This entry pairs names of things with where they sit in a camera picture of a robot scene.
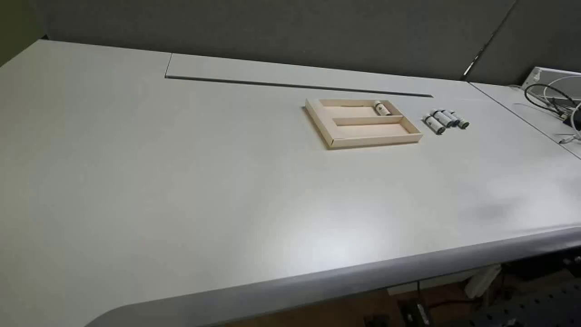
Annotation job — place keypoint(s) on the wooden tray with compartments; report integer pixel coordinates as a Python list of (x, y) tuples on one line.
[(355, 124)]

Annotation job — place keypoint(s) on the white table leg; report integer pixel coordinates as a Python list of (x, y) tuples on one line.
[(482, 282)]

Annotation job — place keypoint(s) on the white device box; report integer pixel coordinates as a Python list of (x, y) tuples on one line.
[(554, 82)]

